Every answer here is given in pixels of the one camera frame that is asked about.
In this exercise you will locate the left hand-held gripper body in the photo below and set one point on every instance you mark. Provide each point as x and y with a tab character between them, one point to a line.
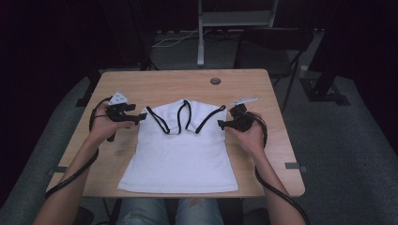
115	111

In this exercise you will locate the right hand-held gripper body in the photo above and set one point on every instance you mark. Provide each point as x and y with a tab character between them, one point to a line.
244	122

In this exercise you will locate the white tank top black trim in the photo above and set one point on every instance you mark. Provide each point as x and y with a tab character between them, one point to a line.
178	159

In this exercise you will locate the person's right hand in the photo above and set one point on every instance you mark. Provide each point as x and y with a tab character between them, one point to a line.
252	139

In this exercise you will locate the person's left hand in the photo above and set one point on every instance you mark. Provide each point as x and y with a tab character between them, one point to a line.
101	126

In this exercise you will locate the black table foot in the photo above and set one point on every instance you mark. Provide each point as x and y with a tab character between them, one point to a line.
87	93

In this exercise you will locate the grey round table grommet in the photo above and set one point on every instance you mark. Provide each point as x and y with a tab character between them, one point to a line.
215	81

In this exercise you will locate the black folding chair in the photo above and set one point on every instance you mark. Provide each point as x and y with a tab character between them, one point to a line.
266	59

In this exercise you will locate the black stand base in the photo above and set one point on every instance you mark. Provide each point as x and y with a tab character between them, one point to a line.
322	90

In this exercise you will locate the person's right leg in jeans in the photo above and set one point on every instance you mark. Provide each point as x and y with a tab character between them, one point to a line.
200	212

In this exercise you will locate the person's leg in jeans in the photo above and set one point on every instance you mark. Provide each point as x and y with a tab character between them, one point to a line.
140	212
200	212

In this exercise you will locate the grey metal stand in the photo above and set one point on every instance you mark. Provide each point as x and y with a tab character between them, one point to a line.
233	18

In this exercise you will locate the person's left leg in jeans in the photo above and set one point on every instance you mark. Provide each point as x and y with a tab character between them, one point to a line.
140	212

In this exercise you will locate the black seat armrest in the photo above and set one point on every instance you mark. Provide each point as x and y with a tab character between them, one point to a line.
83	217

